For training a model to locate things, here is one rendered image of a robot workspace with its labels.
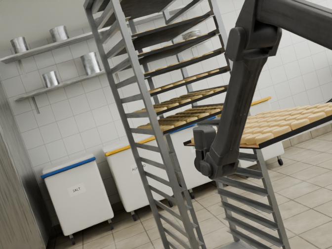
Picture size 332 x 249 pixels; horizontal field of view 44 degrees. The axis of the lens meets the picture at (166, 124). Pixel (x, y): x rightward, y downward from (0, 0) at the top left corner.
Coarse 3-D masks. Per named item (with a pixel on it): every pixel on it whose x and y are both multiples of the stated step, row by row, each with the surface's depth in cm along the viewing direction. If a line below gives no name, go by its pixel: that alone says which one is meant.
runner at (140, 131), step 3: (132, 129) 237; (135, 129) 230; (138, 129) 224; (141, 129) 217; (144, 129) 211; (147, 129) 206; (150, 129) 200; (132, 132) 240; (135, 132) 233; (138, 132) 226; (141, 132) 220; (144, 132) 214; (147, 132) 208; (150, 132) 202; (162, 132) 184
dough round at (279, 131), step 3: (285, 126) 116; (288, 126) 115; (276, 129) 116; (279, 129) 115; (282, 129) 113; (285, 129) 113; (288, 129) 113; (273, 132) 115; (276, 132) 114; (279, 132) 113; (282, 132) 113; (285, 132) 113; (276, 135) 114
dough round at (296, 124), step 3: (300, 120) 118; (303, 120) 117; (306, 120) 116; (291, 123) 118; (294, 123) 117; (297, 123) 116; (300, 123) 115; (303, 123) 115; (306, 123) 115; (309, 123) 116; (291, 126) 118; (294, 126) 116; (297, 126) 116; (300, 126) 115
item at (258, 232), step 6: (228, 216) 260; (234, 222) 251; (240, 222) 246; (246, 228) 237; (252, 228) 232; (258, 228) 225; (258, 234) 224; (264, 234) 220; (270, 234) 213; (270, 240) 213; (276, 240) 209; (282, 240) 203; (282, 246) 203
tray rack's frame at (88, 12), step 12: (168, 12) 249; (132, 24) 244; (96, 36) 235; (180, 60) 251; (108, 72) 238; (156, 96) 249; (120, 108) 240; (132, 144) 242; (168, 144) 251; (180, 168) 254; (144, 180) 245; (180, 180) 254; (156, 216) 247; (192, 216) 256
